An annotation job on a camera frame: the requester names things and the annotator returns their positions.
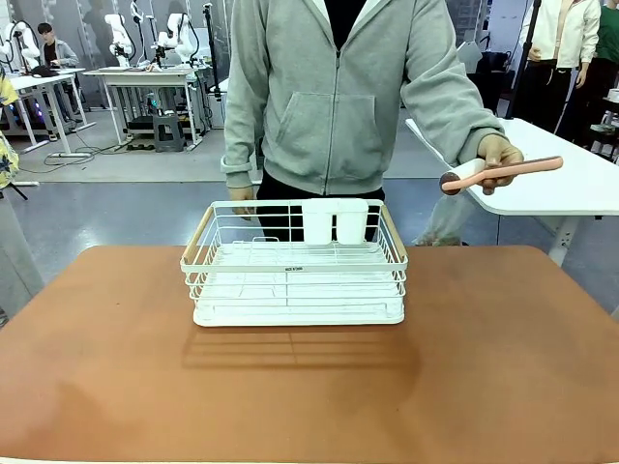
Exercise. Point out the person's left hand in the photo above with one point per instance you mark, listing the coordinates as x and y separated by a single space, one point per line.
498 157

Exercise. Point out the person's right hand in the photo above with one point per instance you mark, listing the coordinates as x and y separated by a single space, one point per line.
243 200

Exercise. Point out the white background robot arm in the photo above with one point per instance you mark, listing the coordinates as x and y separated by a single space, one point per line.
176 38
19 46
121 41

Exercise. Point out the person's right forearm grey sleeve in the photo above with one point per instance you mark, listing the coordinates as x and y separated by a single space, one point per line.
246 87

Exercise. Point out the person's left forearm grey sleeve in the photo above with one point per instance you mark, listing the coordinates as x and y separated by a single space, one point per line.
445 92

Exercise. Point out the white side table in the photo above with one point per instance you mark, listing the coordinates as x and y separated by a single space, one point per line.
546 164

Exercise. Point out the clear plastic bag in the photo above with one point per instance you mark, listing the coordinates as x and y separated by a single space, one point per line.
442 222

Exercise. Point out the white plastic cutlery cup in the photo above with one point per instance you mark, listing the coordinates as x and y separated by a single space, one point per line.
334 221

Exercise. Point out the grey step stool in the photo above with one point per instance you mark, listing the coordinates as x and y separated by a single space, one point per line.
168 131

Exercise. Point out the black tripod pole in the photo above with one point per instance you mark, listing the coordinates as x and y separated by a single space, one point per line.
524 58

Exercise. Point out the standing person white jacket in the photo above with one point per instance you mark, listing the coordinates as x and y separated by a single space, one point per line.
556 58

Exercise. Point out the person torso grey hoodie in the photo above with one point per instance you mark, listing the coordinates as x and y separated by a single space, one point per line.
333 111

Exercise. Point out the standing person green top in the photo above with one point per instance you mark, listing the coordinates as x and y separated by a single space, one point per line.
597 72

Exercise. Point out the white background desk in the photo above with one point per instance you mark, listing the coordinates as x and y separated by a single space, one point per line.
150 96
43 111

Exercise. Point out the seated person dark hair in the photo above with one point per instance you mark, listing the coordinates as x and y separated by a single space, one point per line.
55 53

